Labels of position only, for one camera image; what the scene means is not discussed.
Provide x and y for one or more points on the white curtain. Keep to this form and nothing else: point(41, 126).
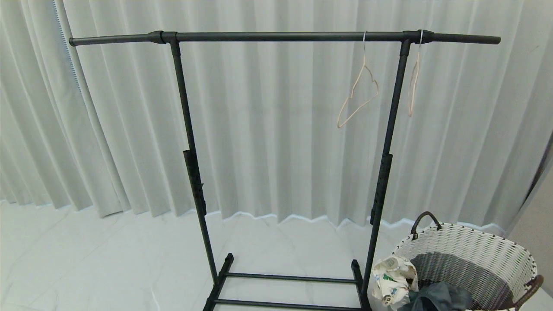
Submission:
point(281, 129)

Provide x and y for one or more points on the dark grey long-sleeved shirt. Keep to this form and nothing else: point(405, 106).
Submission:
point(440, 298)

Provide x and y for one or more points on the white laundry basket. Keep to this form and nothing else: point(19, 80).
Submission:
point(475, 250)

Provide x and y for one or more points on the black clothes rack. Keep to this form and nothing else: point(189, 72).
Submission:
point(281, 36)

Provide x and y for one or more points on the pink clothes hanger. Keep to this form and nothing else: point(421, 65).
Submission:
point(420, 43)
point(364, 47)

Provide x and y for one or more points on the cream printed garment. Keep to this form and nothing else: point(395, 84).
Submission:
point(393, 276)

